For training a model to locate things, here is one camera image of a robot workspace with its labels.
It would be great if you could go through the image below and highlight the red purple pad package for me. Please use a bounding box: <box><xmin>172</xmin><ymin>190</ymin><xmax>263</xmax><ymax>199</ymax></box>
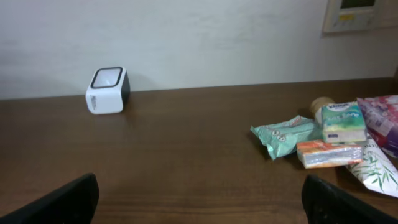
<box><xmin>357</xmin><ymin>95</ymin><xmax>397</xmax><ymax>158</ymax></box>

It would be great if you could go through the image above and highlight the white wall control panel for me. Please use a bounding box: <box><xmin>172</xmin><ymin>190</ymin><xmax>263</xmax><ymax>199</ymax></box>
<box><xmin>322</xmin><ymin>0</ymin><xmax>386</xmax><ymax>33</ymax></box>

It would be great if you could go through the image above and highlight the orange Kleenex tissue pack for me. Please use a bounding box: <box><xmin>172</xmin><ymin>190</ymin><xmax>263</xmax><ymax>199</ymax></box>
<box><xmin>297</xmin><ymin>140</ymin><xmax>364</xmax><ymax>169</ymax></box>

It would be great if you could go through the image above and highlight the white barcode scanner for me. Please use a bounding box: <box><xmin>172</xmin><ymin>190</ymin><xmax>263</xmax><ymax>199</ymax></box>
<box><xmin>85</xmin><ymin>67</ymin><xmax>130</xmax><ymax>114</ymax></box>

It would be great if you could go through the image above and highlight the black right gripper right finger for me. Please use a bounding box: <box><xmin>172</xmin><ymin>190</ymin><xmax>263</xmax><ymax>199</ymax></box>
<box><xmin>302</xmin><ymin>175</ymin><xmax>397</xmax><ymax>224</ymax></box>

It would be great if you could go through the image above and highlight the teal toilet wipes pack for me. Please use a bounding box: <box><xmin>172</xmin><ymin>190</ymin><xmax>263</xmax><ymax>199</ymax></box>
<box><xmin>250</xmin><ymin>116</ymin><xmax>323</xmax><ymax>160</ymax></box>

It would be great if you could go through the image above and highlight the white floral lotion tube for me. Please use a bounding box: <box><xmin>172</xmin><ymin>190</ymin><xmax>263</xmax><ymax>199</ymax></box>
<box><xmin>310</xmin><ymin>97</ymin><xmax>397</xmax><ymax>197</ymax></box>

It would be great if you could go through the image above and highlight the teal Kleenex tissue pack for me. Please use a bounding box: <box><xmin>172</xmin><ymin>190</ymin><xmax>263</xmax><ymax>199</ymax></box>
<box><xmin>321</xmin><ymin>101</ymin><xmax>367</xmax><ymax>143</ymax></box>

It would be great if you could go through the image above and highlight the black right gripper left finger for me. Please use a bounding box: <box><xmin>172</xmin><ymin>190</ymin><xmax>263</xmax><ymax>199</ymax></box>
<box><xmin>1</xmin><ymin>173</ymin><xmax>100</xmax><ymax>224</ymax></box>

